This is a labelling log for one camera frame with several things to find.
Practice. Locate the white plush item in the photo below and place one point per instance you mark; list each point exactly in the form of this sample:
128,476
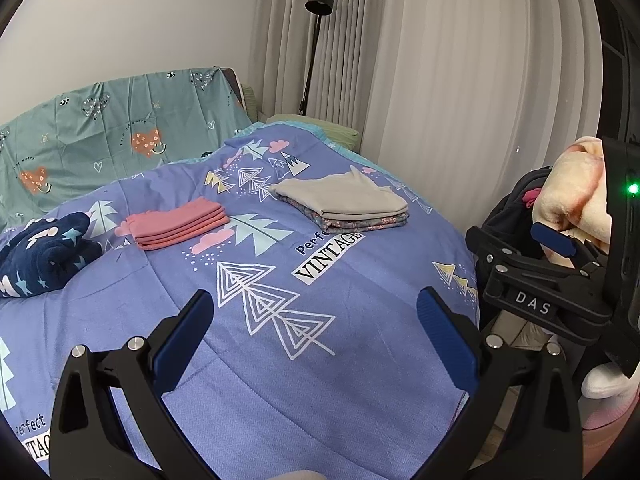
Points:
607,382

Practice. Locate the black floor lamp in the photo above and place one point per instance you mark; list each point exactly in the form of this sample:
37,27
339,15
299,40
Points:
320,0

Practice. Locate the dark clothing pile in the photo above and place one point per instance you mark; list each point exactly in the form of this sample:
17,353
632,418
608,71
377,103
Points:
510,210

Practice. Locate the purple printed bed cover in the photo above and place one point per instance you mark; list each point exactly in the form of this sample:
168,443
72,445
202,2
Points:
300,385

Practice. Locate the white curtain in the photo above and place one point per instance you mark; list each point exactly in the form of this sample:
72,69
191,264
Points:
450,85

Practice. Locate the pink folded cloth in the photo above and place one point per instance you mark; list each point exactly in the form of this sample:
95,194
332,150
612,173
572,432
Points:
175,222

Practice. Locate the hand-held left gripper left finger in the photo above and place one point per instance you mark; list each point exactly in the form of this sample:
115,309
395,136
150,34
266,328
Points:
180,350

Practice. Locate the beige t-shirt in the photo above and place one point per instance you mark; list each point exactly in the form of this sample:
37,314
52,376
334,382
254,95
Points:
340,192

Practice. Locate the teal heart print sheet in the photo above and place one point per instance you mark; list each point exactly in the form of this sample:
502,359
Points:
100,125

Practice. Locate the beige cloth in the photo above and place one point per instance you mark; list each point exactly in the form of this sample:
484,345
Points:
520,332

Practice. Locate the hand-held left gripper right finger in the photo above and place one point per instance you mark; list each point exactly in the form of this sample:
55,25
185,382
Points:
445,340

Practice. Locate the floral patterned cloth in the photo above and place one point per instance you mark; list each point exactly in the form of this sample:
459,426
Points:
360,222

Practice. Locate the navy star print blanket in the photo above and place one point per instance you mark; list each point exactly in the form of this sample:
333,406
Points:
45,260

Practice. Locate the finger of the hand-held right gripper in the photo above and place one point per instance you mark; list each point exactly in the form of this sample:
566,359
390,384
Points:
500,255
552,240

